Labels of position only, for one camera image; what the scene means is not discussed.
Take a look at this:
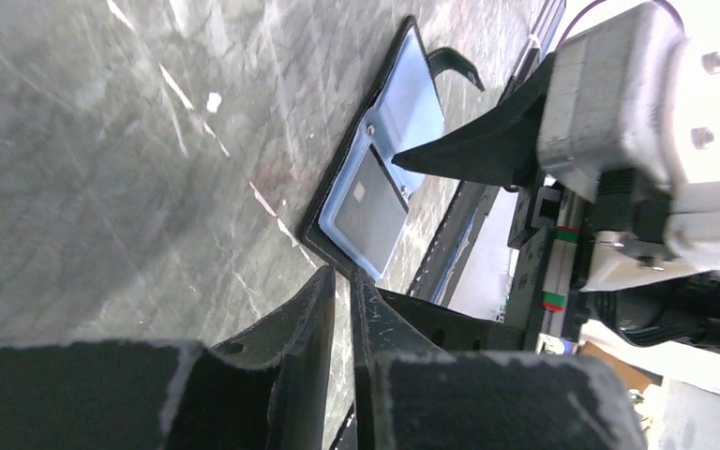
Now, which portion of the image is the black leather card holder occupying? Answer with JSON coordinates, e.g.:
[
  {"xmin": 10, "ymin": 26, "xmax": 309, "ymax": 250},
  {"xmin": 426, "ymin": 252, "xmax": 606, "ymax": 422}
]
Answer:
[{"xmin": 296, "ymin": 14, "xmax": 485, "ymax": 281}]

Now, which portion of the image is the black credit card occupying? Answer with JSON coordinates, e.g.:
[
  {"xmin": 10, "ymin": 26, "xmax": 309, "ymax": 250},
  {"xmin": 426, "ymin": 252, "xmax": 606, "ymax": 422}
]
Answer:
[{"xmin": 332, "ymin": 146, "xmax": 408, "ymax": 278}]

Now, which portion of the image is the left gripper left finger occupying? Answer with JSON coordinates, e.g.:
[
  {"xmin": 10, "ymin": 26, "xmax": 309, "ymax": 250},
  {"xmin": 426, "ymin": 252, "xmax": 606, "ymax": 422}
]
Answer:
[{"xmin": 0, "ymin": 266, "xmax": 336, "ymax": 449}]

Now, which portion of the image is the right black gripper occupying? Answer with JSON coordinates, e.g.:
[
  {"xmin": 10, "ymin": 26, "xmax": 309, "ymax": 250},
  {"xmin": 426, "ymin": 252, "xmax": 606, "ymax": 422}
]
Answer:
[{"xmin": 507, "ymin": 182, "xmax": 720, "ymax": 354}]

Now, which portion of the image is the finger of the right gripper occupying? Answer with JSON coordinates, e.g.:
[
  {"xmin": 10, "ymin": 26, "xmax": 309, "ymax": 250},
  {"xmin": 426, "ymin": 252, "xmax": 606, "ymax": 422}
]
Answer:
[{"xmin": 392, "ymin": 52, "xmax": 556, "ymax": 188}]

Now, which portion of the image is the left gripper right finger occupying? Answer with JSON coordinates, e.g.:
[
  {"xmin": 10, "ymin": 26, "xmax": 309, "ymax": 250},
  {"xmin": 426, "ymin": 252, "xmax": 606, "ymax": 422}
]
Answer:
[{"xmin": 350, "ymin": 269, "xmax": 646, "ymax": 449}]

